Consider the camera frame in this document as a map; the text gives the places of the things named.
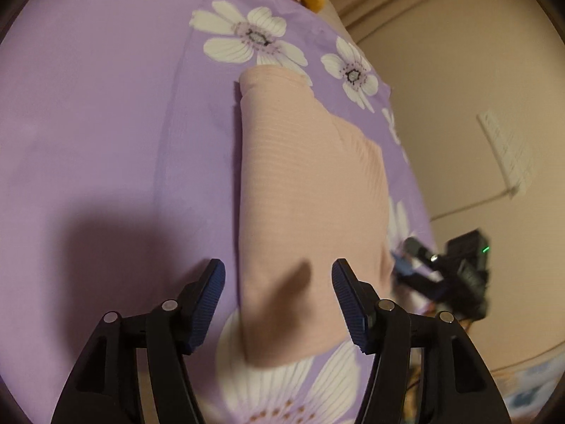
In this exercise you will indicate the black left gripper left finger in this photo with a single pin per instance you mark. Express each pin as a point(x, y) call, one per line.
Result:
point(103, 386)

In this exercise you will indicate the purple floral bed sheet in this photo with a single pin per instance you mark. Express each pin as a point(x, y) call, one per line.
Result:
point(120, 153)

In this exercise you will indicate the white wall power strip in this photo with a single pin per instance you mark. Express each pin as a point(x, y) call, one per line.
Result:
point(511, 152)

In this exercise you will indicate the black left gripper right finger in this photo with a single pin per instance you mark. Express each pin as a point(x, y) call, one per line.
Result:
point(455, 385)

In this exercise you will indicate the pink striped small garment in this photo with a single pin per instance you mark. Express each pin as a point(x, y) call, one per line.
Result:
point(313, 189)

